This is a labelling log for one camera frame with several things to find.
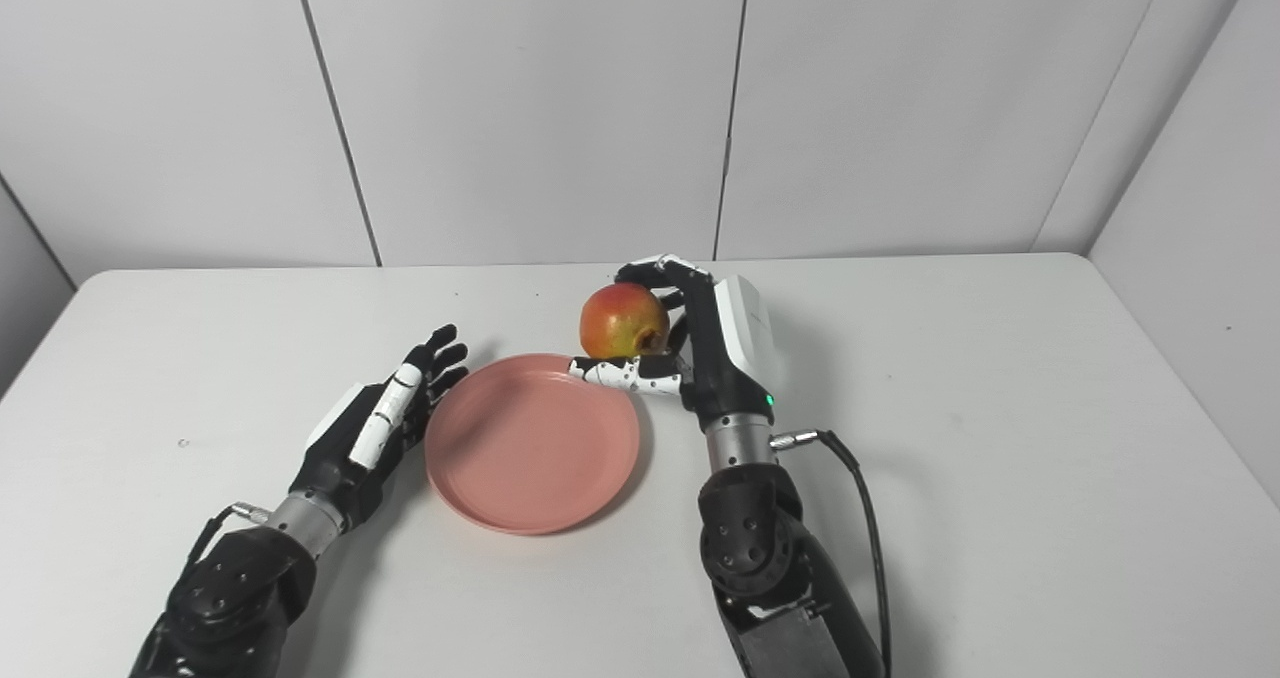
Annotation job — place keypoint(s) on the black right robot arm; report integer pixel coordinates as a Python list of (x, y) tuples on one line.
[(760, 538)]

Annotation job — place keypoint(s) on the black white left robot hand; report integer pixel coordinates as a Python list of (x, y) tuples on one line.
[(335, 468)]

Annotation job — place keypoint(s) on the pink round plate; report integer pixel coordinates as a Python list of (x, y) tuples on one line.
[(530, 448)]

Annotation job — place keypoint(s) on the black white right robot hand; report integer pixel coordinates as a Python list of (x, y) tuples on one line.
[(720, 378)]

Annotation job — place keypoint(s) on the red yellow apple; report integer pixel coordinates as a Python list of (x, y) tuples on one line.
[(620, 318)]

